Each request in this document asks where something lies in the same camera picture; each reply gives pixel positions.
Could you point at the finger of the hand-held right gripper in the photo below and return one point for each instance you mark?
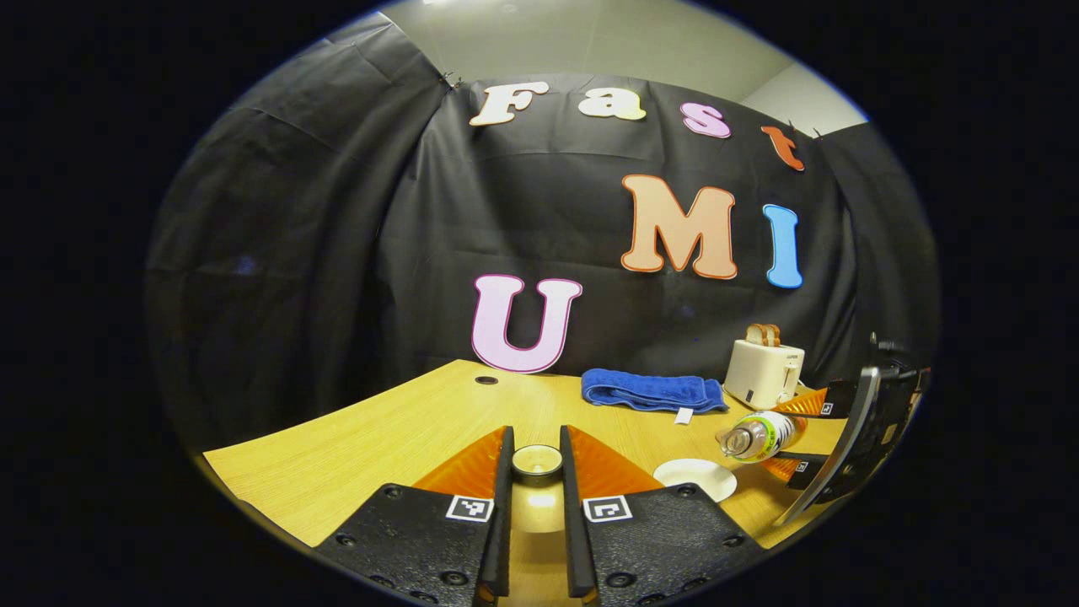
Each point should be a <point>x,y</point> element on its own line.
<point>813,404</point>
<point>801,472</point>

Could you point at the folded blue towel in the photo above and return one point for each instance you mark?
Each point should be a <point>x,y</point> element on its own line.
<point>649,389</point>

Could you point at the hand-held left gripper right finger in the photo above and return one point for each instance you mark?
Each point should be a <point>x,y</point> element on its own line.
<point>573,539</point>

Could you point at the toast bread slice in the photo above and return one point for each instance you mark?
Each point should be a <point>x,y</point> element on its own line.
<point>756,335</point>
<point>772,335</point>

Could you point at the black backdrop cloth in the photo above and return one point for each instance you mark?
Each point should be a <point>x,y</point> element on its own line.
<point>337,253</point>

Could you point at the plastic water bottle orange label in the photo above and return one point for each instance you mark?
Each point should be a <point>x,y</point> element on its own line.
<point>763,434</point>

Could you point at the white teacup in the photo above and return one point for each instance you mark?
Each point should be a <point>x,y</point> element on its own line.
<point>700,476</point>

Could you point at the cream toaster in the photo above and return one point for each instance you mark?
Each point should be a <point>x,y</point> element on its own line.
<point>759,371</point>

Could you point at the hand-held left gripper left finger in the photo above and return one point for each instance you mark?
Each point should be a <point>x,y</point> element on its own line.
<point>504,539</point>

